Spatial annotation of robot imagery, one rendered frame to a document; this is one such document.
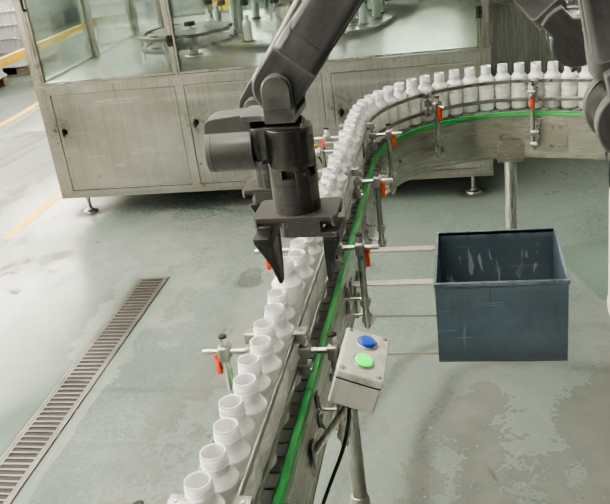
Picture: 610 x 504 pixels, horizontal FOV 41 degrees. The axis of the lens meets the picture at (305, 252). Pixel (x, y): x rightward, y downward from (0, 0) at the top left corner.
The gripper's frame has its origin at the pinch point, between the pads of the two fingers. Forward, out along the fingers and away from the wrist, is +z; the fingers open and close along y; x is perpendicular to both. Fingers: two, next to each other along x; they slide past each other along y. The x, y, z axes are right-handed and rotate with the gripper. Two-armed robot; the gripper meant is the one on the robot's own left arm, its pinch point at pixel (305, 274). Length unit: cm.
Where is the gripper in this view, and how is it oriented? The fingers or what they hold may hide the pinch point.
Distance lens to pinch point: 104.0
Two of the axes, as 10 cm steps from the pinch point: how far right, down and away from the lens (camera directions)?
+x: 1.7, -4.1, 9.0
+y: 9.8, -0.3, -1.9
